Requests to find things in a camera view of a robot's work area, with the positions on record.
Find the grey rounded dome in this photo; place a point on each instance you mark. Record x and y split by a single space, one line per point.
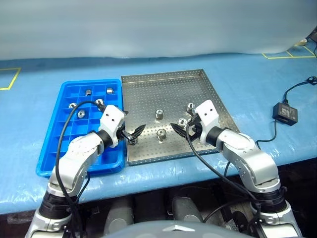
173 231

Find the perforated metal tray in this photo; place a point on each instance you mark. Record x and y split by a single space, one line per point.
153 94

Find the black power adapter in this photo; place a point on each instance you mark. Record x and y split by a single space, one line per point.
284 112

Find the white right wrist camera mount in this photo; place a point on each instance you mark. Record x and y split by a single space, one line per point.
208 114

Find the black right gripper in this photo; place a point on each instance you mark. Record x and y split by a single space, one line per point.
198 124

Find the metal nut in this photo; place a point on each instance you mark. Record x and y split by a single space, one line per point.
190 106
87 92
72 105
99 101
182 122
110 90
161 134
81 113
159 114

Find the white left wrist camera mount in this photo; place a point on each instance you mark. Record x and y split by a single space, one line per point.
112 119

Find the grey rounded cylinder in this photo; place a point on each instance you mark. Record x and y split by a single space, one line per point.
119 215
185 210

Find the dark background equipment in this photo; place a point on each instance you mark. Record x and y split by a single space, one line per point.
313 36

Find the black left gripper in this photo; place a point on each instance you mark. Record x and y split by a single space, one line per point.
121 135

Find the blue compartment tray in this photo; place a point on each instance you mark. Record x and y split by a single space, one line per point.
54 158

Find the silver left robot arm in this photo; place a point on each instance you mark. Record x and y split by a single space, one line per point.
74 161

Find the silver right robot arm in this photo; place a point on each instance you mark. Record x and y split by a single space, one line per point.
247 153

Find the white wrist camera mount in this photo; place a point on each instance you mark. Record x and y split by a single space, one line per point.
208 114
112 119

